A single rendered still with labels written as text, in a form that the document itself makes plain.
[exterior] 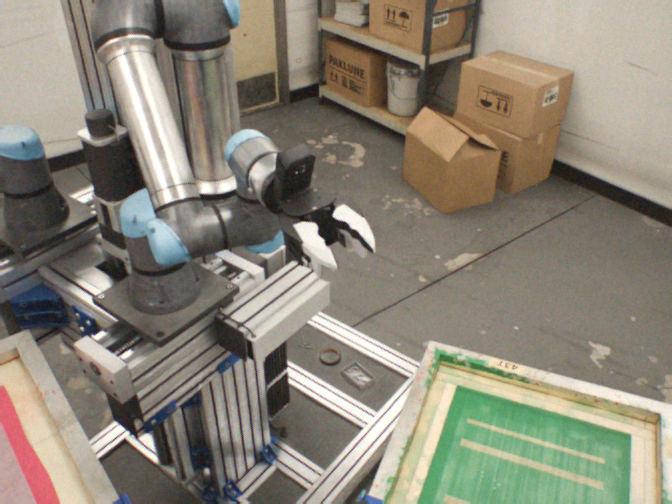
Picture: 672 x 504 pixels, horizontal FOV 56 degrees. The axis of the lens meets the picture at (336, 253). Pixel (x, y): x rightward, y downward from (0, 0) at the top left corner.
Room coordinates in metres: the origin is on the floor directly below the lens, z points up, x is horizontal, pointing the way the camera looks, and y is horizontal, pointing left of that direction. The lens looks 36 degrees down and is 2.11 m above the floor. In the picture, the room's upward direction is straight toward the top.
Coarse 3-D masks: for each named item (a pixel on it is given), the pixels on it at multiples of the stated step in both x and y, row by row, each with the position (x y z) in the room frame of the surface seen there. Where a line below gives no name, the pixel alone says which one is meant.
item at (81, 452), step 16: (16, 336) 1.02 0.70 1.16; (32, 336) 1.02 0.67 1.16; (0, 352) 0.97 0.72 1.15; (16, 352) 0.99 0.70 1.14; (32, 352) 0.98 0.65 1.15; (32, 368) 0.94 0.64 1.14; (48, 368) 0.94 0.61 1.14; (48, 384) 0.90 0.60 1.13; (48, 400) 0.86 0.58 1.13; (64, 400) 0.86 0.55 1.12; (64, 416) 0.83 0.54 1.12; (64, 432) 0.79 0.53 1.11; (80, 432) 0.79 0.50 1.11; (80, 448) 0.76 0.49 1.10; (80, 464) 0.73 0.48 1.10; (96, 464) 0.73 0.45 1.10; (96, 480) 0.70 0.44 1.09; (96, 496) 0.67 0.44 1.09; (112, 496) 0.67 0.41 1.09
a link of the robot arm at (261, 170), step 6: (264, 156) 0.83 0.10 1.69; (270, 156) 0.82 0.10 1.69; (258, 162) 0.82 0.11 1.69; (264, 162) 0.81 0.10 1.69; (270, 162) 0.81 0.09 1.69; (252, 168) 0.82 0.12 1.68; (258, 168) 0.81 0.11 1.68; (264, 168) 0.80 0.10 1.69; (270, 168) 0.79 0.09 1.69; (252, 174) 0.81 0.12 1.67; (258, 174) 0.80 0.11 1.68; (264, 174) 0.79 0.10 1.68; (252, 180) 0.80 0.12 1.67; (258, 180) 0.79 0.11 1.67; (264, 180) 0.78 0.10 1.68; (252, 186) 0.80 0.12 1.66; (258, 186) 0.78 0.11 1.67; (252, 192) 0.80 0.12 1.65; (258, 192) 0.78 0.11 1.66; (258, 198) 0.79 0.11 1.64
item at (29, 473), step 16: (0, 400) 0.88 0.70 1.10; (0, 416) 0.84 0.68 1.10; (16, 416) 0.85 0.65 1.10; (0, 432) 0.81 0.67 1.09; (16, 432) 0.81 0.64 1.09; (0, 448) 0.77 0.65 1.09; (16, 448) 0.78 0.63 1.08; (0, 464) 0.74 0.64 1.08; (16, 464) 0.74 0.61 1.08; (32, 464) 0.75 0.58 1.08; (0, 480) 0.71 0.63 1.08; (16, 480) 0.71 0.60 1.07; (32, 480) 0.71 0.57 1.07; (48, 480) 0.72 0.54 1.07; (0, 496) 0.68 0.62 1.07; (16, 496) 0.68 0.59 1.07; (32, 496) 0.68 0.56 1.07; (48, 496) 0.69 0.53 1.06
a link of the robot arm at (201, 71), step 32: (160, 0) 1.03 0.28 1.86; (192, 0) 1.06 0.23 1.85; (224, 0) 1.08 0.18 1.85; (160, 32) 1.04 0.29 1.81; (192, 32) 1.06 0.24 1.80; (224, 32) 1.09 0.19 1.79; (192, 64) 1.07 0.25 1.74; (192, 96) 1.07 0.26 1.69; (224, 96) 1.10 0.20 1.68; (192, 128) 1.08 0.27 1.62; (224, 128) 1.09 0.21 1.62; (192, 160) 1.09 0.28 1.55; (224, 160) 1.08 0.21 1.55; (224, 192) 1.06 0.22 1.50
